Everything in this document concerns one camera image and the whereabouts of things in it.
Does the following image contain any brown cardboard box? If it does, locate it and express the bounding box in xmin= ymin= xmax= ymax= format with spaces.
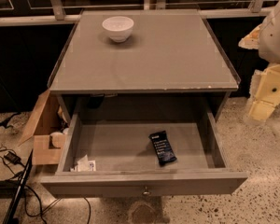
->
xmin=20 ymin=90 xmax=66 ymax=165

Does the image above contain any grey open drawer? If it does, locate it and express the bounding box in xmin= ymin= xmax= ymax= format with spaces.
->
xmin=41 ymin=112 xmax=247 ymax=198

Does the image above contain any white crumpled paper packet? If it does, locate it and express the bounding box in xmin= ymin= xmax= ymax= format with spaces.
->
xmin=70 ymin=155 xmax=96 ymax=172

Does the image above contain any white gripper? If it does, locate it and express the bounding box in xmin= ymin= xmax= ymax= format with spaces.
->
xmin=238 ymin=25 xmax=280 ymax=121

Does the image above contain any dark blue snack bar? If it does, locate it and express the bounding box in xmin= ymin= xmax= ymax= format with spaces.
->
xmin=149 ymin=131 xmax=177 ymax=166

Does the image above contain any black power adapter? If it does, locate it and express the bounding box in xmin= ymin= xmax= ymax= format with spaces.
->
xmin=4 ymin=151 xmax=21 ymax=164

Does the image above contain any metal window rail frame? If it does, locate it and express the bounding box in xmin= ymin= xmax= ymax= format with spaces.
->
xmin=0 ymin=0 xmax=280 ymax=28

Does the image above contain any black stand leg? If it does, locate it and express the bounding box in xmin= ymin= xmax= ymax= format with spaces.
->
xmin=3 ymin=153 xmax=33 ymax=224

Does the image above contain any white ceramic bowl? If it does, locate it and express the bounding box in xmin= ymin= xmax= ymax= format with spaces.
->
xmin=102 ymin=16 xmax=134 ymax=43

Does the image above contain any round metal drawer knob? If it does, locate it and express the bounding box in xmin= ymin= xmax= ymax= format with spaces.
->
xmin=142 ymin=187 xmax=151 ymax=196

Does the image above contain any grey nightstand cabinet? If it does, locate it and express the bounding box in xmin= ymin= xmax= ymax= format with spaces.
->
xmin=47 ymin=8 xmax=242 ymax=123

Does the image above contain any black floor cable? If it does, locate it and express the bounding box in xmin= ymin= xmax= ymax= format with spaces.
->
xmin=0 ymin=145 xmax=92 ymax=224

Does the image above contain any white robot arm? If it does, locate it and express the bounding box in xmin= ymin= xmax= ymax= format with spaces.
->
xmin=238 ymin=0 xmax=280 ymax=121

